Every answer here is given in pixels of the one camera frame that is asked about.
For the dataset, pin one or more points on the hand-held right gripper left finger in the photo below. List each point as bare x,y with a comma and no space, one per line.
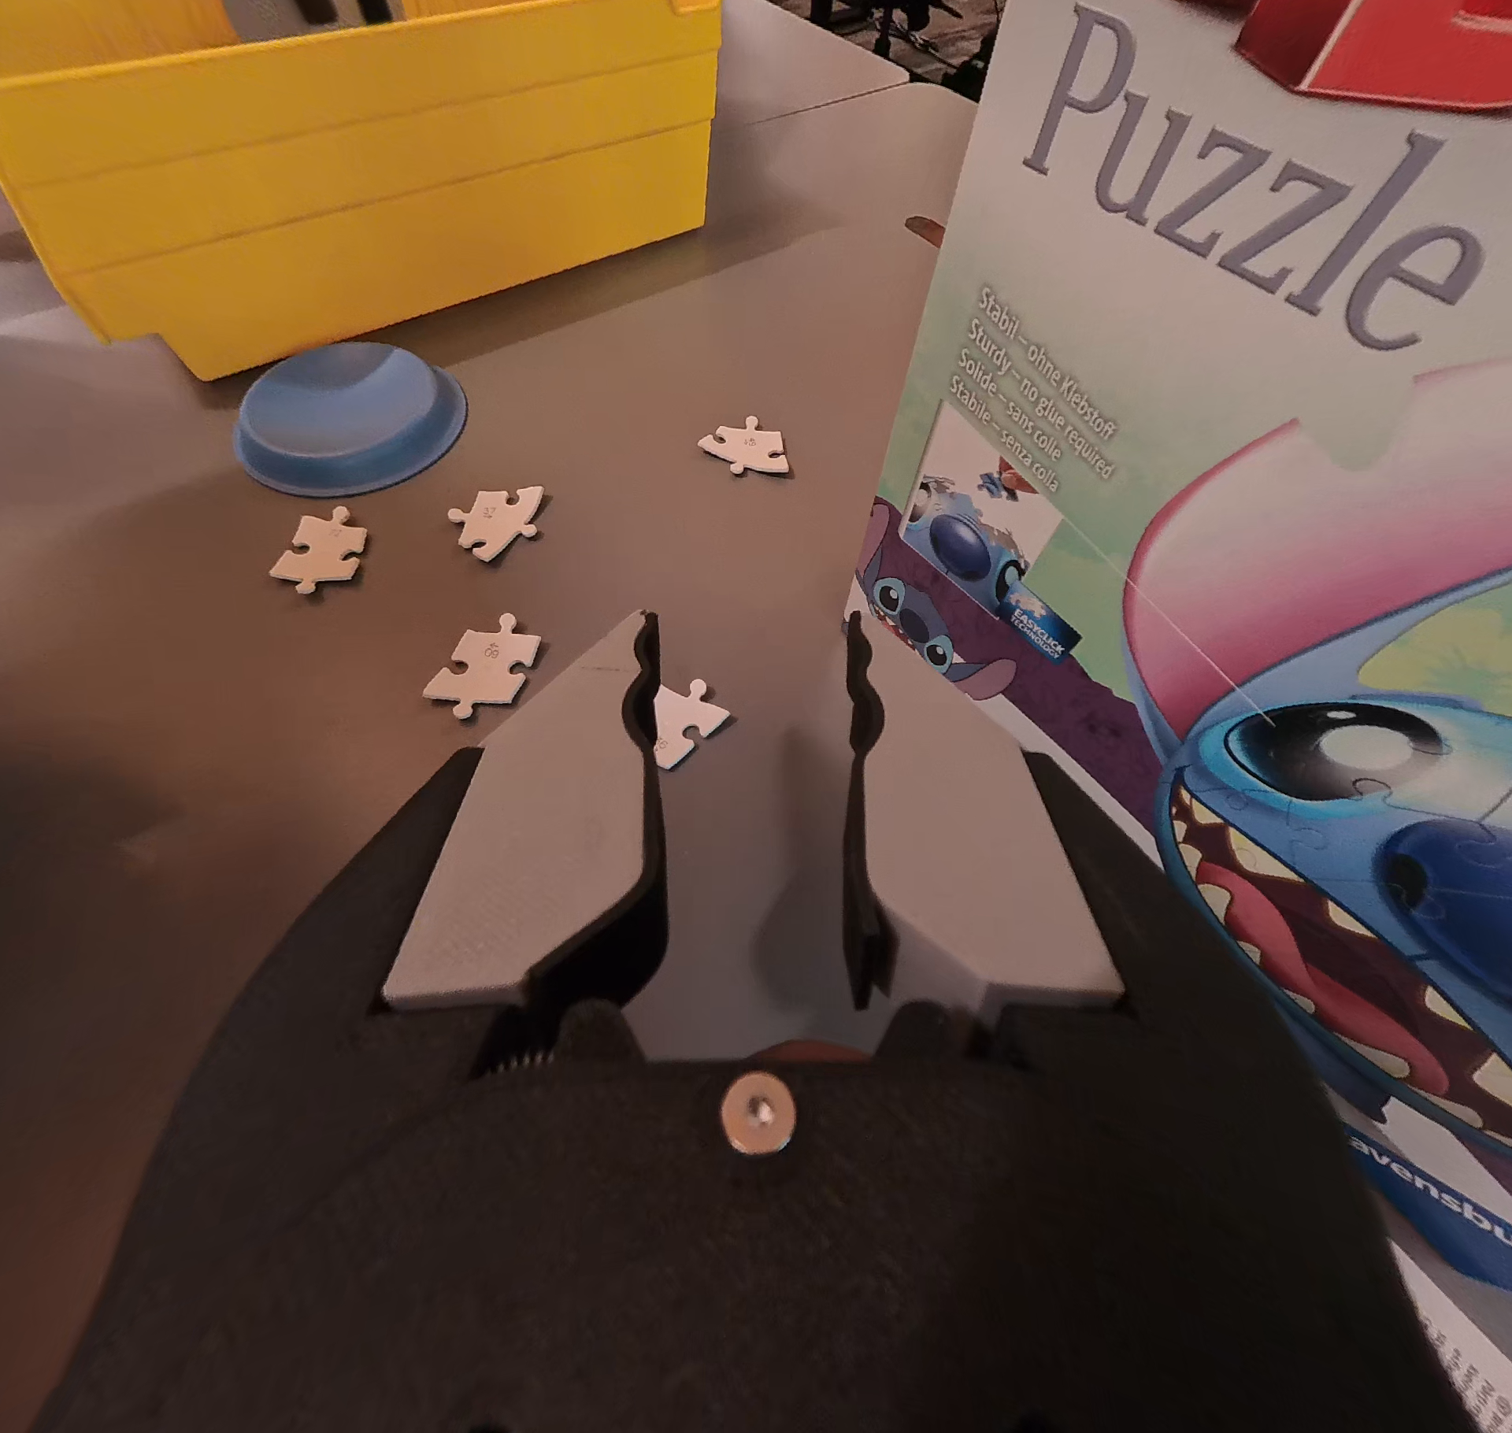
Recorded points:
532,865

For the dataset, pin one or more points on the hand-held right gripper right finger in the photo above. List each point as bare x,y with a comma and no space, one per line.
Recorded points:
981,865

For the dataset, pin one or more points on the white puzzle pieces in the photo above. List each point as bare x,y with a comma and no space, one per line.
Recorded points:
483,665

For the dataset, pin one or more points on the yellow plastic bin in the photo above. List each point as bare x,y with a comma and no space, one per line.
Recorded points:
355,193

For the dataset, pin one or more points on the blue plastic ball stand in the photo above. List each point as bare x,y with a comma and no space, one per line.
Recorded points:
349,423

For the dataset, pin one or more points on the cartoon print puzzle box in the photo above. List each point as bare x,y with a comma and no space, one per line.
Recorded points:
1181,335

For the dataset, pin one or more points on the folded instruction leaflet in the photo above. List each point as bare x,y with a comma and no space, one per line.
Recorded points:
1465,1362

